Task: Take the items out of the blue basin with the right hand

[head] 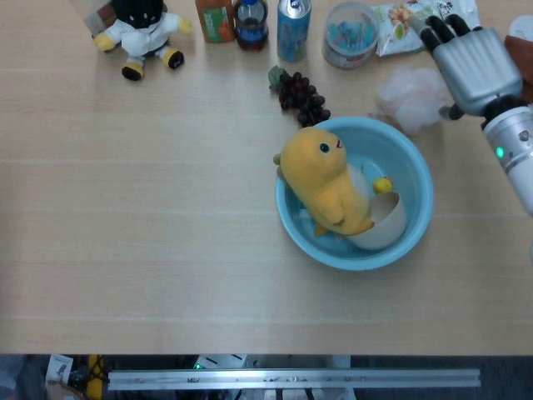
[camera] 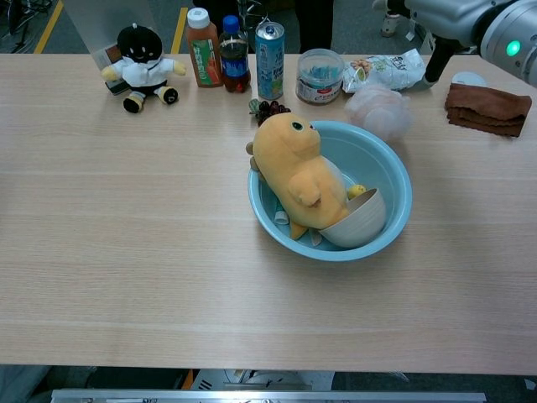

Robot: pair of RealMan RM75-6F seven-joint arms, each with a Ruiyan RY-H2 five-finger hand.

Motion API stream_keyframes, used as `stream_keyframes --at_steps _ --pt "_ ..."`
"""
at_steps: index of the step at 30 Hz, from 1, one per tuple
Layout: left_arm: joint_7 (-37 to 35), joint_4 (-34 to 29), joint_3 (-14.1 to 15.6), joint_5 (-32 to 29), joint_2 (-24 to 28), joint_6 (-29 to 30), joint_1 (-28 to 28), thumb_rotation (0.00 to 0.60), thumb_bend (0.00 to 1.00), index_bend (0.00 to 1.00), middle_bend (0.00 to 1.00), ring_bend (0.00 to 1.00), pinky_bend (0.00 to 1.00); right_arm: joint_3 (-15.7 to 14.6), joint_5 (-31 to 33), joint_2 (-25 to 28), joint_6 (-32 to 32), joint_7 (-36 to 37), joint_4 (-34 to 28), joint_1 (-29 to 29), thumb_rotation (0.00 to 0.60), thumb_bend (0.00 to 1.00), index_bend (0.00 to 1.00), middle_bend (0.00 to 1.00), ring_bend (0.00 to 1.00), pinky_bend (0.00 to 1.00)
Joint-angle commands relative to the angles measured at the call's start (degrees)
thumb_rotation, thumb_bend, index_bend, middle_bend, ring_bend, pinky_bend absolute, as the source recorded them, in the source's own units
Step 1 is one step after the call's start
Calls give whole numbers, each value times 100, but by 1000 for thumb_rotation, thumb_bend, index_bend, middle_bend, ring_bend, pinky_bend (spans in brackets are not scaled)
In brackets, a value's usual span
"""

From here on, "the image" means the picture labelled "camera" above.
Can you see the small brown white box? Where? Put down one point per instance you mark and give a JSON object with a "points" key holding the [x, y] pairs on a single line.
{"points": [[110, 54]]}

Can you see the small yellow lemon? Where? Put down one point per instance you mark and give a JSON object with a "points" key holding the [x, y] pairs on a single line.
{"points": [[356, 192]]}

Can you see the purple grape bunch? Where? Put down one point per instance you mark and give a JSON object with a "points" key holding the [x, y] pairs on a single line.
{"points": [[268, 109]]}

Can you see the beige bowl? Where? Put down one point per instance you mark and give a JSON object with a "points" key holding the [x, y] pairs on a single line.
{"points": [[361, 222]]}

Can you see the cola bottle blue label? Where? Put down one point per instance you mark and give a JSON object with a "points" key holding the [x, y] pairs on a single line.
{"points": [[235, 63]]}

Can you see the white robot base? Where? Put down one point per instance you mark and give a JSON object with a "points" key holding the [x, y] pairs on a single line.
{"points": [[260, 380]]}

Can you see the small white green tube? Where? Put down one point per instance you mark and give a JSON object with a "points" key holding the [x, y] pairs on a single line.
{"points": [[281, 216]]}

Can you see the orange juice bottle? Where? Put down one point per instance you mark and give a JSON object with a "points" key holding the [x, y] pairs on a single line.
{"points": [[205, 59]]}

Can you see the white green snack bag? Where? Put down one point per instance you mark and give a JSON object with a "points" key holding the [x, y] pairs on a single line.
{"points": [[386, 71]]}

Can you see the light blue plastic basin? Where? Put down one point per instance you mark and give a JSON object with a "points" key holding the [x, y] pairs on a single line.
{"points": [[377, 168]]}

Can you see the white storage box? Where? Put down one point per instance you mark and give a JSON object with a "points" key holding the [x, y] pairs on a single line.
{"points": [[428, 42]]}

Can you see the person in dark trousers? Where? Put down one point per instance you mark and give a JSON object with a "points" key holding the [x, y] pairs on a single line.
{"points": [[312, 25]]}

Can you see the clear jar of blue clips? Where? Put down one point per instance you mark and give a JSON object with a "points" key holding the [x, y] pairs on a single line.
{"points": [[319, 80]]}

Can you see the tall blue drink can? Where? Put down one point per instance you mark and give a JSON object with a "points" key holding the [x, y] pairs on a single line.
{"points": [[269, 63]]}

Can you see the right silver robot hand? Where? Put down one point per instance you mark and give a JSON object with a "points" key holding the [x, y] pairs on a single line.
{"points": [[449, 17]]}

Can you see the black plush doll white coat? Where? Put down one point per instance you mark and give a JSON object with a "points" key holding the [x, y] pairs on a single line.
{"points": [[142, 71]]}

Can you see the metal chair frame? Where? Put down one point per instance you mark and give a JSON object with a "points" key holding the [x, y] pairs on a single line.
{"points": [[251, 10]]}

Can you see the aluminium rail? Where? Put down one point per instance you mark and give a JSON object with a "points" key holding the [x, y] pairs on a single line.
{"points": [[251, 396]]}

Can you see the folded brown cloth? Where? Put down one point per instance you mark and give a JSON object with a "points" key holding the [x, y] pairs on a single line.
{"points": [[486, 109]]}

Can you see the white round disc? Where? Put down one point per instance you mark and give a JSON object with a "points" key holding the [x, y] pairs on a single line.
{"points": [[470, 79]]}

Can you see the red cap bottle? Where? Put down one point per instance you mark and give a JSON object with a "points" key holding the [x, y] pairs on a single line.
{"points": [[391, 25]]}

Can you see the yellow plush toy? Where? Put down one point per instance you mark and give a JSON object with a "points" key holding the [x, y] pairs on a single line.
{"points": [[293, 168]]}

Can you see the pink mesh bath loofah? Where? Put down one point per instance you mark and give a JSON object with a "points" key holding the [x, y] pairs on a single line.
{"points": [[377, 111]]}

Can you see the black tripod stand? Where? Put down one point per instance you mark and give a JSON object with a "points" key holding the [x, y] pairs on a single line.
{"points": [[21, 21]]}

